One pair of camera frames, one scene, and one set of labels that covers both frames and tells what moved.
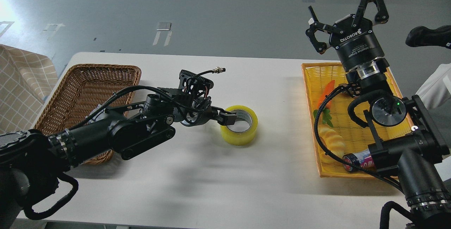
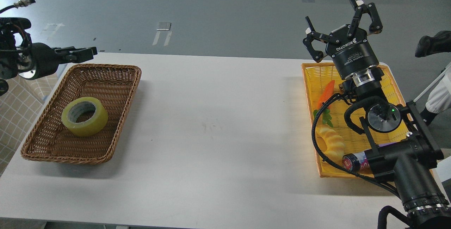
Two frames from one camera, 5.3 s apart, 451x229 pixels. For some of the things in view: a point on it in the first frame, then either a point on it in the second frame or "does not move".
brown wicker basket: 84,87 does not move
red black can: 352,162 does not move
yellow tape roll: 244,132 → 85,117
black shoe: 421,36 → 440,43
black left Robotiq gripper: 202,111 → 44,59
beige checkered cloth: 26,78 does not move
